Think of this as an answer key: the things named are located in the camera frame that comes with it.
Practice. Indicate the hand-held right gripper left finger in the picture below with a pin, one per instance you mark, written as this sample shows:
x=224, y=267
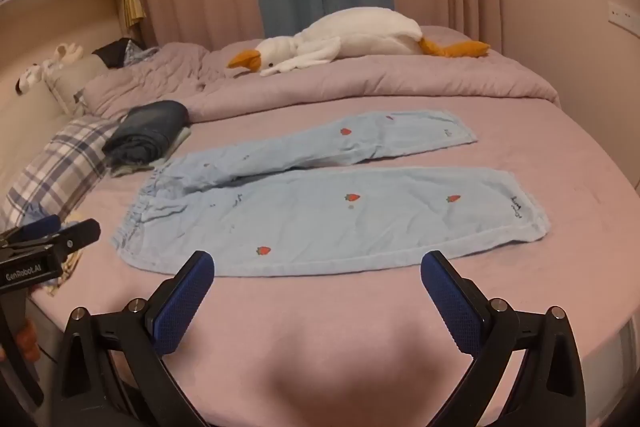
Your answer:
x=185, y=302

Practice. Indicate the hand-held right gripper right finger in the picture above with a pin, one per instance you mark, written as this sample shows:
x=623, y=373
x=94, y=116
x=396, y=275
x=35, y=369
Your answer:
x=450, y=307

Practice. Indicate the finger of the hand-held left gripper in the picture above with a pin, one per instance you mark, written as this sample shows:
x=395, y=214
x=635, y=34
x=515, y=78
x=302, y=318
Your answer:
x=80, y=234
x=45, y=223

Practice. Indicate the light blue strawberry pants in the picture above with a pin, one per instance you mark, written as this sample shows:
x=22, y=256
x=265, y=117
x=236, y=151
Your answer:
x=325, y=217

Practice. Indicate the person's left hand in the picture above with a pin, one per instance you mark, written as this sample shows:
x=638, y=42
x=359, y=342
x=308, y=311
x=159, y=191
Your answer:
x=27, y=339

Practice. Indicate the crumpled blue cloth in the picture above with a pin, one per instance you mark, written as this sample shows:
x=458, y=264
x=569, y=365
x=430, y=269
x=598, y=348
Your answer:
x=30, y=212

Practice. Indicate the plaid pillow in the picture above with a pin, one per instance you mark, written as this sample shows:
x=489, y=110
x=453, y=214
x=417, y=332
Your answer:
x=55, y=167

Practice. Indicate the folded dark jeans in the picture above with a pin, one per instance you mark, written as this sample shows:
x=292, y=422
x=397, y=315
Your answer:
x=150, y=127

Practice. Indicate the bed with pink sheet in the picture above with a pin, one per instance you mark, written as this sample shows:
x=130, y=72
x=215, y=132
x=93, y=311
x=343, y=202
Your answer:
x=320, y=332

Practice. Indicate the black and white plush toy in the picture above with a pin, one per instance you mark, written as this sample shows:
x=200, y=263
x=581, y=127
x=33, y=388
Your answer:
x=30, y=77

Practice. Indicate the white plush rabbit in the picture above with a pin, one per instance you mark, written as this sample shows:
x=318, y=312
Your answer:
x=65, y=54

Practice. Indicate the black garment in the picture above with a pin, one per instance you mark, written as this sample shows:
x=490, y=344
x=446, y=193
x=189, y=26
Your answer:
x=112, y=54

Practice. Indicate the blue checked cloth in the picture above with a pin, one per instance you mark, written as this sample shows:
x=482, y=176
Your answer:
x=142, y=54

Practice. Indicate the pink quilt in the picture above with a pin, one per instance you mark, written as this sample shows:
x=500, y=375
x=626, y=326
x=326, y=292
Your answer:
x=350, y=87

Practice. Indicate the white goose plush toy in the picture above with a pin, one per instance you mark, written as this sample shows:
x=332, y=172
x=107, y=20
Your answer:
x=360, y=32

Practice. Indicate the white wall socket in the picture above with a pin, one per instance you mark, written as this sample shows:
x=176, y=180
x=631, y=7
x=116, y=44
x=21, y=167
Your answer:
x=625, y=14

